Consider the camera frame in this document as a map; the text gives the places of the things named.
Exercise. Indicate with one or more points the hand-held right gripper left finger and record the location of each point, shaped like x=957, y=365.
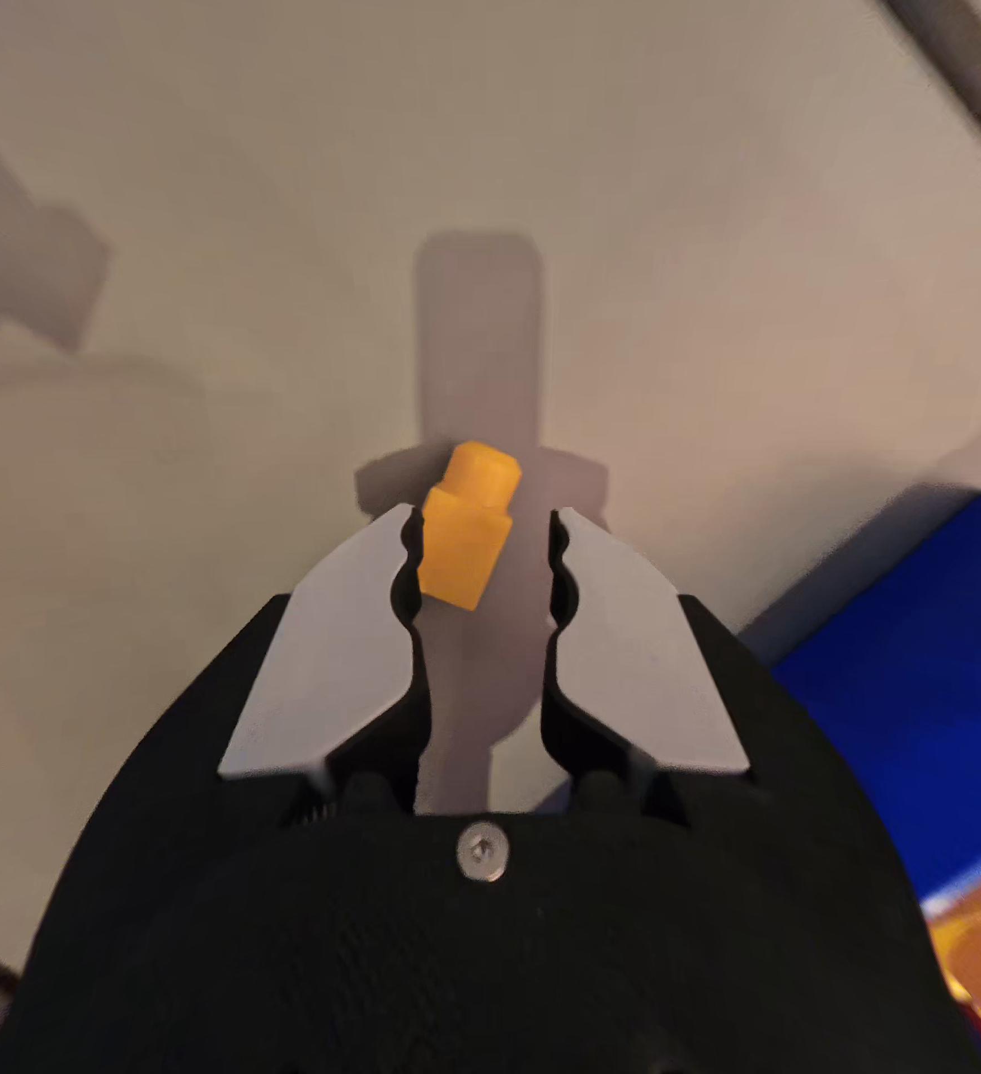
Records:
x=331, y=663

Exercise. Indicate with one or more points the plain blue object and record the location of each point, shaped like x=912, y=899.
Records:
x=918, y=713

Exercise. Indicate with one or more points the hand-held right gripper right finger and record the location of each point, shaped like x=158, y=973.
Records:
x=641, y=663

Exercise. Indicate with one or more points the yellow one-stud block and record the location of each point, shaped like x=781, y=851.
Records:
x=461, y=545

